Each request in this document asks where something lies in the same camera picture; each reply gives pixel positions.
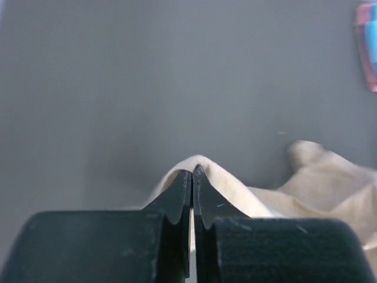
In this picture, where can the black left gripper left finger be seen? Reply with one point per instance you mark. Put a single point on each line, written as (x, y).
(147, 245)

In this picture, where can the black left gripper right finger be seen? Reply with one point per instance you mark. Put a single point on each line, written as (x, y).
(231, 247)

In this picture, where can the beige t shirt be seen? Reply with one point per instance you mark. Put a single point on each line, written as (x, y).
(324, 185)

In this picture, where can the folded turquoise t shirt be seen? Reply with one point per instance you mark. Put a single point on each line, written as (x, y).
(370, 35)

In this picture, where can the folded pink t shirt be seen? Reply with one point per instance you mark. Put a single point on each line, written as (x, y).
(361, 16)

